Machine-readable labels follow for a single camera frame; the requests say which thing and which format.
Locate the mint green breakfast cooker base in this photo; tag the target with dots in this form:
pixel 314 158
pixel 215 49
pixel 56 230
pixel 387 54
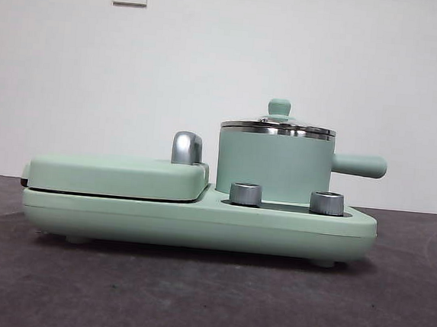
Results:
pixel 197 226

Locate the silver control knob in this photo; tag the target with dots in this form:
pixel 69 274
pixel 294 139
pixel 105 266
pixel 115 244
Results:
pixel 245 194
pixel 326 202

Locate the glass pot lid green knob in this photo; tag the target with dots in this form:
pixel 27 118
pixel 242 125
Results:
pixel 280 107

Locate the dark grey table cloth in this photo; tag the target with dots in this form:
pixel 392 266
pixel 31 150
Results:
pixel 344 304

